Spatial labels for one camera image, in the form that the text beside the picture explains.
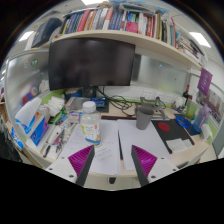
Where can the white paper sheet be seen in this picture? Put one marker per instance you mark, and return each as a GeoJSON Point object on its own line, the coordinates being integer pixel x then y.
{"type": "Point", "coordinates": [136, 140]}
{"type": "Point", "coordinates": [106, 146]}

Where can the stack of white tissues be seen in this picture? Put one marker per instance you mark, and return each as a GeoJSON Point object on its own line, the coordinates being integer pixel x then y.
{"type": "Point", "coordinates": [55, 105]}

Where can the navy desk mat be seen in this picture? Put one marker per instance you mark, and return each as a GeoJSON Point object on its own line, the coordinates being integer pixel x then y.
{"type": "Point", "coordinates": [193, 130]}

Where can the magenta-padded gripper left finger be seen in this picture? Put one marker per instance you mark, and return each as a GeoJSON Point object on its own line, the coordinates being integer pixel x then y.
{"type": "Point", "coordinates": [63, 168]}

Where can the framed group photo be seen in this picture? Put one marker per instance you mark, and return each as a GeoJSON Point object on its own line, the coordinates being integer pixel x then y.
{"type": "Point", "coordinates": [211, 105]}

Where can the purple water bottle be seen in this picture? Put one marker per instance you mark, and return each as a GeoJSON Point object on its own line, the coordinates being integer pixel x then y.
{"type": "Point", "coordinates": [200, 121]}

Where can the white tissue pack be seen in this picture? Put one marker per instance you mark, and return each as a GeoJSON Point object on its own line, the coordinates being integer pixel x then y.
{"type": "Point", "coordinates": [206, 131]}

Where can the clear plastic drink bottle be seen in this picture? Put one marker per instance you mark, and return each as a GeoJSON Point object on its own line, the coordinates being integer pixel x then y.
{"type": "Point", "coordinates": [90, 126]}

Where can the small blue device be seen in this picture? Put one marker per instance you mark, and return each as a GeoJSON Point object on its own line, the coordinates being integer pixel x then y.
{"type": "Point", "coordinates": [99, 102]}

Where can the grey cup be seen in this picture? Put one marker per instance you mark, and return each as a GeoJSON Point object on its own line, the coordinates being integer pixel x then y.
{"type": "Point", "coordinates": [144, 118]}

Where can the blue tissue box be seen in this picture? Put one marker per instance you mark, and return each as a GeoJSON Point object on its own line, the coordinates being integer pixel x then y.
{"type": "Point", "coordinates": [33, 125]}

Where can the black computer monitor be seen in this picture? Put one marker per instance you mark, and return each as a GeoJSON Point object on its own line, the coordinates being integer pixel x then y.
{"type": "Point", "coordinates": [90, 63]}

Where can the white wall socket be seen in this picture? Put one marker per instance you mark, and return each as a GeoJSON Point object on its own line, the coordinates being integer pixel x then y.
{"type": "Point", "coordinates": [149, 94]}
{"type": "Point", "coordinates": [169, 98]}
{"type": "Point", "coordinates": [160, 96]}

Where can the white folded napkin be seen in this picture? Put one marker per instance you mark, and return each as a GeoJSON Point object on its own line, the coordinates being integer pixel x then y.
{"type": "Point", "coordinates": [176, 145]}

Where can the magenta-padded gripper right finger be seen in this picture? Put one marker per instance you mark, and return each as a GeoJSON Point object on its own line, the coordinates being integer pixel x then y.
{"type": "Point", "coordinates": [160, 168]}

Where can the grey metal laptop stand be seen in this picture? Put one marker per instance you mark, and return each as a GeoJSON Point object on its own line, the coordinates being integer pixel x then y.
{"type": "Point", "coordinates": [160, 113]}

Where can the round blue tin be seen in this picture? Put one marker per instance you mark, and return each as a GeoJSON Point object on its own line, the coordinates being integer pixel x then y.
{"type": "Point", "coordinates": [73, 94]}

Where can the dark blue box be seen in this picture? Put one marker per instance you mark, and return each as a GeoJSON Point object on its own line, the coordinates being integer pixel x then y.
{"type": "Point", "coordinates": [46, 31]}

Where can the clear plastic box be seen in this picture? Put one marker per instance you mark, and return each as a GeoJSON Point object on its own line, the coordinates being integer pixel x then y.
{"type": "Point", "coordinates": [75, 104]}

